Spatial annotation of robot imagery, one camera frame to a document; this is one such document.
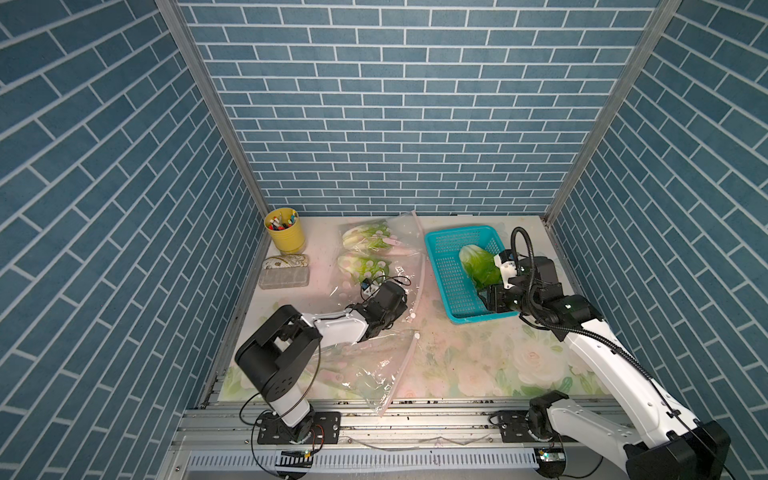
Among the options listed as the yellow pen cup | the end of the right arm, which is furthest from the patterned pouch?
the end of the right arm

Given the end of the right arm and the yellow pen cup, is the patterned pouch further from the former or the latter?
the end of the right arm

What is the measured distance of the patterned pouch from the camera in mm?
1041

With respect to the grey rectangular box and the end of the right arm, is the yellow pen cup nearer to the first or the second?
the grey rectangular box

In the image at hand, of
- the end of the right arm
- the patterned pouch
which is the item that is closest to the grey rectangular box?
the patterned pouch
